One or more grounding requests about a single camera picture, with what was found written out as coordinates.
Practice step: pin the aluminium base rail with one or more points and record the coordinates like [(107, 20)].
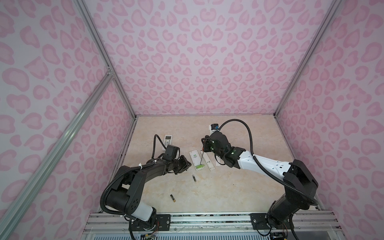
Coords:
[(305, 225)]

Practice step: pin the long slim white remote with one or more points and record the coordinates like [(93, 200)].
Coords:
[(208, 161)]

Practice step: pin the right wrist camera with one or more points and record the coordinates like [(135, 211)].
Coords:
[(213, 128)]

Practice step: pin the orange handled screwdriver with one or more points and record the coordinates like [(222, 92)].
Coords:
[(201, 156)]

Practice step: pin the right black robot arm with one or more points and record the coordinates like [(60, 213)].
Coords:
[(299, 183)]

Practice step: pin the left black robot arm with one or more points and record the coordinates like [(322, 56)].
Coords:
[(123, 195)]

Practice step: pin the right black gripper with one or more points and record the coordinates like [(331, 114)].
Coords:
[(205, 145)]

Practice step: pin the white air conditioner remote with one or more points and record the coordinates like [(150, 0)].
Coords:
[(167, 141)]

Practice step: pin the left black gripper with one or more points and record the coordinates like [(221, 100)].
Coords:
[(185, 164)]

